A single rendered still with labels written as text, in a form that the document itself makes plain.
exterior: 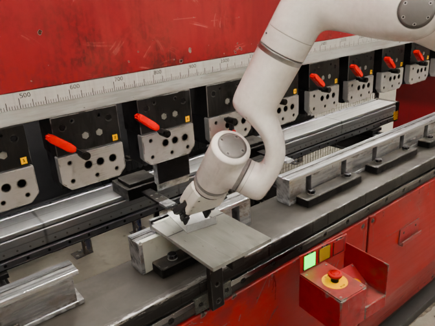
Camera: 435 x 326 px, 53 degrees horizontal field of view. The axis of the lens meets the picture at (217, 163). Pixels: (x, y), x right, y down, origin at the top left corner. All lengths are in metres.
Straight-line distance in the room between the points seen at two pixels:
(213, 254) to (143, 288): 0.23
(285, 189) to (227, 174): 0.62
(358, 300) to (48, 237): 0.89
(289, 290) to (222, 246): 0.47
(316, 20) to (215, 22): 0.40
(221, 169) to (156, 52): 0.33
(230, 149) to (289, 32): 0.25
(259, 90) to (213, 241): 0.42
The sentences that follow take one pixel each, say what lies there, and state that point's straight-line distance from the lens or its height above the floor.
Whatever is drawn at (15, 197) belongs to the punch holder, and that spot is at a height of 1.20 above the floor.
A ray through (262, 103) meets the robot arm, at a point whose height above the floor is 1.36.
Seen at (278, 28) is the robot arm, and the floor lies 1.49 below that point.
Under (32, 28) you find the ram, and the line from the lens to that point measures 0.93.
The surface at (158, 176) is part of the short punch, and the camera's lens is 1.14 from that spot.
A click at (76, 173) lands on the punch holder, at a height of 1.21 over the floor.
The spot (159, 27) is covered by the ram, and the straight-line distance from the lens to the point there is 1.04.
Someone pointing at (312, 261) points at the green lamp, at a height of 0.80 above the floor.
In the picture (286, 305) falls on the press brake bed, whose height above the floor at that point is 0.61.
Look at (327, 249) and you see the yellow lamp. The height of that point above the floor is 0.82.
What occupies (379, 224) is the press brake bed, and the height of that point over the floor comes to 0.71.
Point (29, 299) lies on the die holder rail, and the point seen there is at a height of 0.94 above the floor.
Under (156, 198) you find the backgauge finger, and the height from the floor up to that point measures 1.01.
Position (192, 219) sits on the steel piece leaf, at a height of 1.00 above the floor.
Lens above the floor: 1.55
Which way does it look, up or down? 21 degrees down
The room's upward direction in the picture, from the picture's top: 3 degrees counter-clockwise
